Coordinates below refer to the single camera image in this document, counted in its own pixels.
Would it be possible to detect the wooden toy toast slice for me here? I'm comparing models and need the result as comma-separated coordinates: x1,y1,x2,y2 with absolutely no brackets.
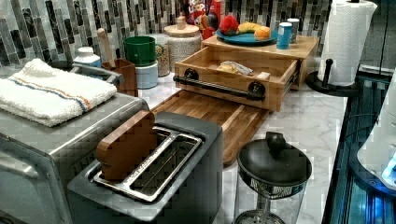
96,110,157,182

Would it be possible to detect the red cereal box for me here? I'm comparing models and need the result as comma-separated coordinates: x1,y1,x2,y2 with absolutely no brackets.
185,0,221,39

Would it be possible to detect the clear jar with cereal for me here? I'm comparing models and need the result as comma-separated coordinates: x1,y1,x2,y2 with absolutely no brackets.
151,34,170,77

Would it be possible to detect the wooden spoon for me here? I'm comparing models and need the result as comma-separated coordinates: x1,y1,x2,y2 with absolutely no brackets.
97,28,116,69

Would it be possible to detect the white striped towel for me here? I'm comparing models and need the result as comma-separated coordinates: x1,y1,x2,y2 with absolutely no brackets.
0,59,117,127

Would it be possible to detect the black paper towel holder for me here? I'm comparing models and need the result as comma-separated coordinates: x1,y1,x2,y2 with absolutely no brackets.
305,59,361,97

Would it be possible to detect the wooden drawer cabinet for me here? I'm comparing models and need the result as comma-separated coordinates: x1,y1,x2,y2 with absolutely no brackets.
203,35,319,90

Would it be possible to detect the green mug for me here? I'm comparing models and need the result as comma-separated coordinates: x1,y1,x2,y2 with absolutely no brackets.
123,35,157,66

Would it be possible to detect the brown wooden utensil box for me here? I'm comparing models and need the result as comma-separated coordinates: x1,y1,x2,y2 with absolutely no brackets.
114,59,138,97

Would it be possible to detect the blue shaker with white lid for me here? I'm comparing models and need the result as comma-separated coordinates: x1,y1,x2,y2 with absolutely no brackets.
276,22,292,49

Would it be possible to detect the wooden drawer with black handle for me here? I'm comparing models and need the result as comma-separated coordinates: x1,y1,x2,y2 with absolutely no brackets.
174,47,299,111

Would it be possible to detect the blue plate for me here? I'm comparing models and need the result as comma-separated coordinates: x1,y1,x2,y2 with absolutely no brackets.
216,30,277,47

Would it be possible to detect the orange toy fruit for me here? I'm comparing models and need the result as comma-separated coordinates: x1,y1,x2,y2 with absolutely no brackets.
254,26,271,40

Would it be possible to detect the glass french press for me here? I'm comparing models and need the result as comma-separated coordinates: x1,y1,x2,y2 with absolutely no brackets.
233,132,312,224

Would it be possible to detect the glass jar with wooden lid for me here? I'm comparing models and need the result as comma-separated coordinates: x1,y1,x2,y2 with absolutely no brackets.
164,16,202,72

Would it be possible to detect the yellow toy banana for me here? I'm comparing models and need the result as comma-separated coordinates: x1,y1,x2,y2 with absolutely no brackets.
238,22,261,34

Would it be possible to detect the packet inside drawer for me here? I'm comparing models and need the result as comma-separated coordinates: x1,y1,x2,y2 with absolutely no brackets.
218,61,252,75

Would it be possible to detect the red toy apple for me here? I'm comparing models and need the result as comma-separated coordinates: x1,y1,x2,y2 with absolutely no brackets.
219,15,239,35

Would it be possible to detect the grey two-slot toaster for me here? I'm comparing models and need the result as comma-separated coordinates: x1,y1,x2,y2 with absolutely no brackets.
67,112,222,224

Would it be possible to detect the white paper towel roll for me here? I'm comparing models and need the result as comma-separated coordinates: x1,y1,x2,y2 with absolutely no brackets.
318,0,377,86

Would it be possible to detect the silver toaster oven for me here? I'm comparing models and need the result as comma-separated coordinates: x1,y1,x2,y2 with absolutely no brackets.
0,63,149,224

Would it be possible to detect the grey shaker with white lid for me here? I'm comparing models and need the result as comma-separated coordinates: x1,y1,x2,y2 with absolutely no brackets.
287,18,300,44

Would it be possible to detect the white bottle with lid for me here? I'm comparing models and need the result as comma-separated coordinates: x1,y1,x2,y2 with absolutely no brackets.
74,47,101,67

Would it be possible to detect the wooden cutting board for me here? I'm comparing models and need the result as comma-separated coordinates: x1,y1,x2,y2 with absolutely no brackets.
152,91,270,167

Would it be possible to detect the white ceramic cup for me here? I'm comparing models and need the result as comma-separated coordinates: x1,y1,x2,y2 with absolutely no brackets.
135,63,158,90

